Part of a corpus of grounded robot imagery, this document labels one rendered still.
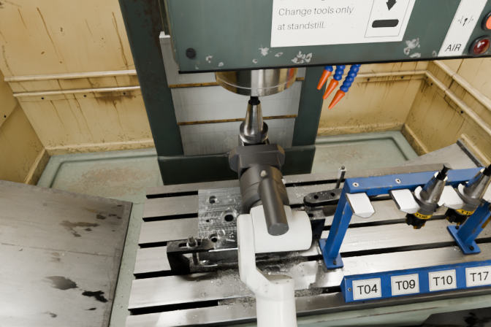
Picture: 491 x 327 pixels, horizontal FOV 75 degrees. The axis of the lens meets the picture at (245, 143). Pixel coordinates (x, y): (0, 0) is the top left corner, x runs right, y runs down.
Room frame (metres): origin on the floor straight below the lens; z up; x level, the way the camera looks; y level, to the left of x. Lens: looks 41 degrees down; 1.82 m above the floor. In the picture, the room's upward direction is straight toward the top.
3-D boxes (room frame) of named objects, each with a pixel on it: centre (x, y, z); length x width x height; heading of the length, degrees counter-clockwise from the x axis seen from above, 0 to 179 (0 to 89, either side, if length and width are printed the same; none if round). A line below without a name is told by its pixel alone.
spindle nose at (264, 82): (0.55, -0.02, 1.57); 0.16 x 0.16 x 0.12
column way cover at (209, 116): (0.99, 0.03, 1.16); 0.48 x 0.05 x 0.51; 96
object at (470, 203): (0.50, -0.54, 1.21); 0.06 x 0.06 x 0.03
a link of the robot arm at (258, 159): (0.45, -0.03, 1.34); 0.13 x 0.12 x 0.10; 96
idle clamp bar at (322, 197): (0.71, -0.33, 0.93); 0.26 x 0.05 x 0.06; 101
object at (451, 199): (0.49, -0.49, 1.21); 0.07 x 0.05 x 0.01; 6
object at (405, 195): (0.48, -0.38, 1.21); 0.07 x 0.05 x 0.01; 6
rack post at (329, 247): (0.52, -0.26, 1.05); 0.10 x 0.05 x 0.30; 6
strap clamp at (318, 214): (0.58, -0.18, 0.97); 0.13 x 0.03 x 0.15; 96
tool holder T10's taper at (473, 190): (0.50, -0.54, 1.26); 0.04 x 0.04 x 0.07
